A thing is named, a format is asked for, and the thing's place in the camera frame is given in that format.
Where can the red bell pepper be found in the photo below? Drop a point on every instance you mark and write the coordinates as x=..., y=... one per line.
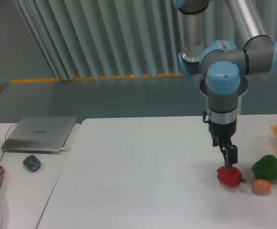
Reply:
x=230, y=177

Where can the silver closed laptop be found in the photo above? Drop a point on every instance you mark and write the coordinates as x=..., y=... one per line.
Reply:
x=40, y=134

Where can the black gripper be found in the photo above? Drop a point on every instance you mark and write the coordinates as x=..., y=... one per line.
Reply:
x=222, y=126

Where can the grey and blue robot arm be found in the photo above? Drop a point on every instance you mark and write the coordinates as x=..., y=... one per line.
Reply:
x=223, y=65

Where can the green bell pepper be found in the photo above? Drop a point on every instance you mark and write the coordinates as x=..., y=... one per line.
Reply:
x=266, y=168

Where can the white usb plug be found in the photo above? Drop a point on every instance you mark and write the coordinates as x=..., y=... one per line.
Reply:
x=65, y=149

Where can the brown egg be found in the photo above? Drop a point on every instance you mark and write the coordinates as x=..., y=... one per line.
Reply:
x=261, y=186

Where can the white folding partition screen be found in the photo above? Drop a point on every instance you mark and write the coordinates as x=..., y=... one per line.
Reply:
x=99, y=39

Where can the black computer mouse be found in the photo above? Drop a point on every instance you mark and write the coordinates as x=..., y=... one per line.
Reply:
x=32, y=163

